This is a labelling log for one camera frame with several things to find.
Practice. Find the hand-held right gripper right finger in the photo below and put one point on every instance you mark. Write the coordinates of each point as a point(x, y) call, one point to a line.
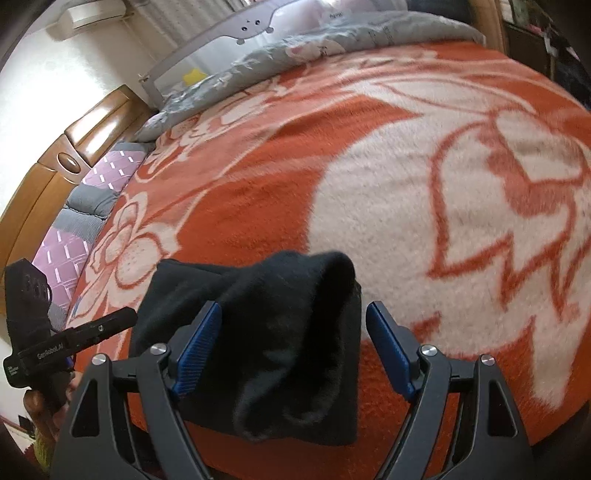
point(388, 351)

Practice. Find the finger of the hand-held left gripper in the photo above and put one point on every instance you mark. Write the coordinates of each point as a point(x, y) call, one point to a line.
point(104, 326)

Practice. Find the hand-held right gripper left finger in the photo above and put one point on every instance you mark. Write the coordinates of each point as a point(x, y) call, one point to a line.
point(198, 355)

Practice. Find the black pants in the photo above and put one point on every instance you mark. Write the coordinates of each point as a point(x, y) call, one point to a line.
point(286, 346)

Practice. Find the person's left hand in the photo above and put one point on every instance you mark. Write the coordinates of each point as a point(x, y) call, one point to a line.
point(39, 408)

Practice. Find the purple and grey pillows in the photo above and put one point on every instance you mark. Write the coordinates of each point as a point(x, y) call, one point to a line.
point(64, 244)

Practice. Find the wooden headboard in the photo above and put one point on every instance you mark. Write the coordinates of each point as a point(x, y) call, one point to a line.
point(51, 184)

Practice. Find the orange and white floral blanket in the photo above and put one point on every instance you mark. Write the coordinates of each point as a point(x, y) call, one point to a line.
point(258, 184)

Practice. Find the yellow object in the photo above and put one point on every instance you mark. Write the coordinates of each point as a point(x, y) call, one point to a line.
point(194, 76)

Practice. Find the white air conditioner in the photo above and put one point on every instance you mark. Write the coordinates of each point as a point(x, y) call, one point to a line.
point(92, 14)

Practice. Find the striped window curtain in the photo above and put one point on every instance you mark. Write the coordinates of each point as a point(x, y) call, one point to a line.
point(175, 37)

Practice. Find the grey printed quilt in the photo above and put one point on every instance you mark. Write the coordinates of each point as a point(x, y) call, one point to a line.
point(323, 37)

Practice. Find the wooden wardrobe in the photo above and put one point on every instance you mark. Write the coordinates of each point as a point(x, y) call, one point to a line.
point(494, 23)

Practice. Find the cluttered dark shelf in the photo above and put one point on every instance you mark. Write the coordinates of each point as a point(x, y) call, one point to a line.
point(554, 46)

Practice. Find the grey bed guard rail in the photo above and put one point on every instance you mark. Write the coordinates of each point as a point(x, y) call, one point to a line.
point(217, 27)

